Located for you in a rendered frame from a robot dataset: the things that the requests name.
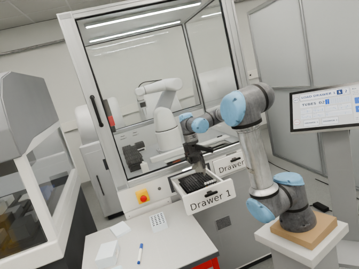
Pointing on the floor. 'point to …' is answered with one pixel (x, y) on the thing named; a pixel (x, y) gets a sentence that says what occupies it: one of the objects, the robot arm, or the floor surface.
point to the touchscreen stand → (343, 194)
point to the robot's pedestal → (328, 252)
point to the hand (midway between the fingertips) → (203, 172)
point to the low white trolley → (157, 243)
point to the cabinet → (226, 225)
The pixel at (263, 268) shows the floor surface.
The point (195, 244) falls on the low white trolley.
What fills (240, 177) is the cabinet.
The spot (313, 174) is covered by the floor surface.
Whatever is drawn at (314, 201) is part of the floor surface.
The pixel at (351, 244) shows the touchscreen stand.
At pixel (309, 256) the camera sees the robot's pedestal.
